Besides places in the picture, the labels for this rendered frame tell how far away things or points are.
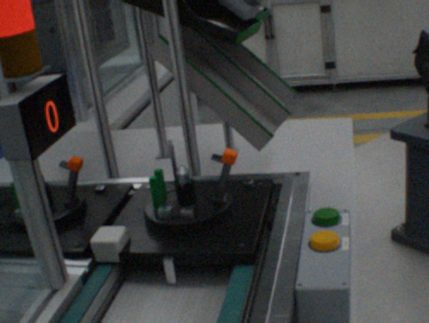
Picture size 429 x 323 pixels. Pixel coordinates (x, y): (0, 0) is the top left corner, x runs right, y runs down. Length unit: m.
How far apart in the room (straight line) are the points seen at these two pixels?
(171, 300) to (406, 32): 4.26
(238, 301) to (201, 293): 0.10
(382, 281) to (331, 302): 0.19
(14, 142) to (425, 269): 0.64
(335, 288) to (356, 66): 4.24
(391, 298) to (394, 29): 4.11
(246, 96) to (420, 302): 0.56
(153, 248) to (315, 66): 4.14
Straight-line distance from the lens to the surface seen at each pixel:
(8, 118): 0.68
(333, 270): 0.77
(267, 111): 1.19
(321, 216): 0.87
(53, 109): 0.73
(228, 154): 0.86
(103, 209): 1.00
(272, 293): 0.74
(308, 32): 4.84
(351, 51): 4.89
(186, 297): 0.83
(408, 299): 0.89
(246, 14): 1.06
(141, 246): 0.86
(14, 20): 0.69
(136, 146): 1.60
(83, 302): 0.81
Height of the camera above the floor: 1.38
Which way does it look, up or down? 22 degrees down
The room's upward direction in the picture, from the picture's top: 8 degrees counter-clockwise
